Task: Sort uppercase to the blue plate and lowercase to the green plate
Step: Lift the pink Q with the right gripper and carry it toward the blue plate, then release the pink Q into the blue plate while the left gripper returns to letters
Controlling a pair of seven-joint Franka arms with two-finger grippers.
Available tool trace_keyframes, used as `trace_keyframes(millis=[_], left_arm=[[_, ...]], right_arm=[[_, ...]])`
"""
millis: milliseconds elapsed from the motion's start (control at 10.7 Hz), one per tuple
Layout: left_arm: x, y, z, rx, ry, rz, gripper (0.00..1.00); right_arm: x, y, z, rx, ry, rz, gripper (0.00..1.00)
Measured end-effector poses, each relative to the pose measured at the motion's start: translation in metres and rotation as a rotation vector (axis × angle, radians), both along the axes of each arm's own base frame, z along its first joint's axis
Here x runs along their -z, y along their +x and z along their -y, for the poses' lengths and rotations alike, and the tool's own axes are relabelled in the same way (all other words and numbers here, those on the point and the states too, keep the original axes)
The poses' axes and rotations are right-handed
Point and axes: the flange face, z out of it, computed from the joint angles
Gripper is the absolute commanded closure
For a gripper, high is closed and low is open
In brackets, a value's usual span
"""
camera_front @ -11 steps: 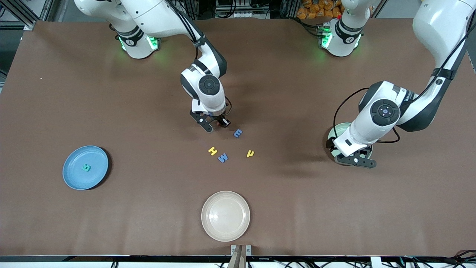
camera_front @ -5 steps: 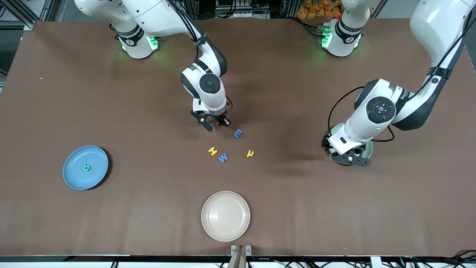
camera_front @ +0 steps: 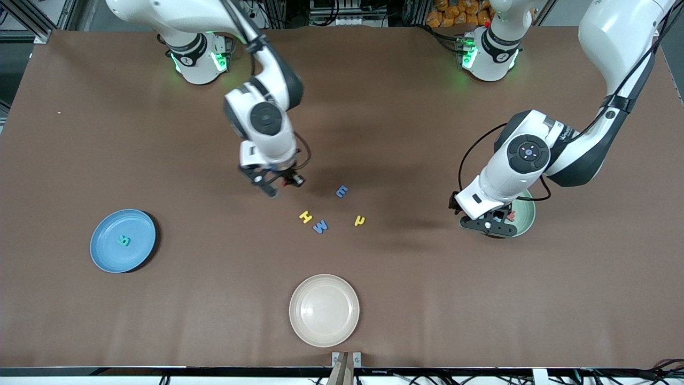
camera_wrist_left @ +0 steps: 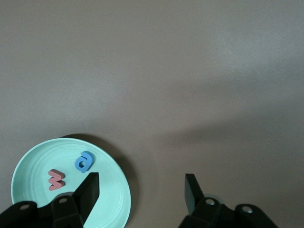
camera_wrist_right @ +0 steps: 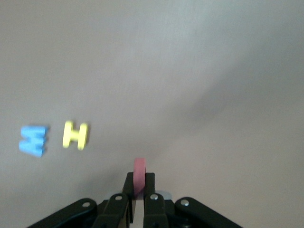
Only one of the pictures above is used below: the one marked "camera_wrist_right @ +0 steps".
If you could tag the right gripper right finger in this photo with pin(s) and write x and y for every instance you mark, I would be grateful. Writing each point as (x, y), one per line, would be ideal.
(154, 209)

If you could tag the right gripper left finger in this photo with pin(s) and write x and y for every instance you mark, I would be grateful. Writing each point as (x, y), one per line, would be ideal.
(114, 209)

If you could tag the red foam letter Q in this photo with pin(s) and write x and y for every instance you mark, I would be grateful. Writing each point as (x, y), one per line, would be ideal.
(139, 175)

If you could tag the yellow foam letter H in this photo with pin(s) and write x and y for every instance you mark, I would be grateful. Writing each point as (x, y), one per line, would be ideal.
(75, 135)

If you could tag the blue foam letter M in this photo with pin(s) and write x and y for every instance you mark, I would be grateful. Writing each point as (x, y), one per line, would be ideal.
(32, 140)

